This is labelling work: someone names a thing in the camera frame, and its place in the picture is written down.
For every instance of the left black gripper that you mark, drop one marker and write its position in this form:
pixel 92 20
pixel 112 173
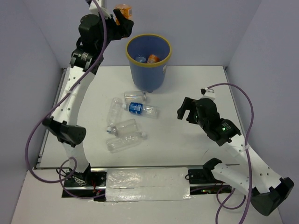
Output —
pixel 124 31

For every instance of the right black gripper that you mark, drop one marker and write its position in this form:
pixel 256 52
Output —
pixel 188 103

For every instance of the small orange juice bottle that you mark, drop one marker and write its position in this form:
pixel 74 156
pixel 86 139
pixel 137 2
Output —
pixel 123 14

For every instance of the colourful label bottle blue cap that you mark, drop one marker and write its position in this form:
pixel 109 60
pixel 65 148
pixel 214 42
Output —
pixel 141 58

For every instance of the orange label long bottle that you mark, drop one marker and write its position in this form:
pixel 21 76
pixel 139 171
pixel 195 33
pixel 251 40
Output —
pixel 153 59

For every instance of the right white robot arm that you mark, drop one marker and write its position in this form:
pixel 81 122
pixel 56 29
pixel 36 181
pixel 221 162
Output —
pixel 266 188

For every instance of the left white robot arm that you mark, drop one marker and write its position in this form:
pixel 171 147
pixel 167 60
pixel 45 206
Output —
pixel 62 123

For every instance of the blue bin with yellow rim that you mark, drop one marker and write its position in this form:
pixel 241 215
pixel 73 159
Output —
pixel 148 76

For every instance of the clear bottle near bin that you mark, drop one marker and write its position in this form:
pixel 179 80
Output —
pixel 134 96

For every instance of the blue label clear bottle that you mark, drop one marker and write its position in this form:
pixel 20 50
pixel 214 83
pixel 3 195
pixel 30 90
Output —
pixel 141 109

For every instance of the short clear wide bottle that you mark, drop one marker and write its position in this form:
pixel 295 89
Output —
pixel 125 127

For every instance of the clear ribbed bottle blue cap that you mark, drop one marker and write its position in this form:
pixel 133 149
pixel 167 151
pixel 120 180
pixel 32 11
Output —
pixel 114 114

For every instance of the clear crushed bottle white cap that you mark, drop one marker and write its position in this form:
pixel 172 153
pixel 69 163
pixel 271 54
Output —
pixel 125 142

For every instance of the silver foil sheet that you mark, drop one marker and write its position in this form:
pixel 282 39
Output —
pixel 147 184

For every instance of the black metal base rail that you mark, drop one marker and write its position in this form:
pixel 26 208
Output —
pixel 197 181

